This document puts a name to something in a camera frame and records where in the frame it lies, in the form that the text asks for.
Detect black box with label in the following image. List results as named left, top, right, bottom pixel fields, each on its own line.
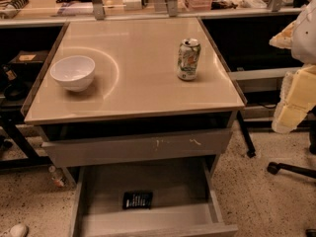
left=10, top=50, right=48, bottom=68

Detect black office chair base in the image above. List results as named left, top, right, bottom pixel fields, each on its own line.
left=267, top=162, right=316, bottom=179

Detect grey drawer cabinet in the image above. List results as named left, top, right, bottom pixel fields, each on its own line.
left=20, top=17, right=249, bottom=237

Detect dark blue rxbar wrapper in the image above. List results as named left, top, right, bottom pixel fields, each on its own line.
left=122, top=191, right=153, bottom=209

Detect white ceramic bowl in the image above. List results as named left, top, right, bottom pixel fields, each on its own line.
left=50, top=55, right=95, bottom=92

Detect closed top drawer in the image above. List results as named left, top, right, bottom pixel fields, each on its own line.
left=42, top=128, right=232, bottom=167

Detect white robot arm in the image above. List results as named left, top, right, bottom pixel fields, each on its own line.
left=269, top=0, right=316, bottom=133

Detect open middle drawer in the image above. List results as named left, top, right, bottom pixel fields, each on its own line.
left=70, top=157, right=238, bottom=237

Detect green white soda can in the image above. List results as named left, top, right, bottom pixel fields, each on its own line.
left=177, top=39, right=200, bottom=81

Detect black coiled tool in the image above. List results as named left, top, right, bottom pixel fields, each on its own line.
left=0, top=0, right=29, bottom=19

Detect white shoe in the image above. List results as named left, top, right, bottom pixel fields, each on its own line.
left=0, top=223, right=29, bottom=237

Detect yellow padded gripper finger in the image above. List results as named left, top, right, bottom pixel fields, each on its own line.
left=269, top=22, right=295, bottom=49
left=272, top=64, right=316, bottom=133

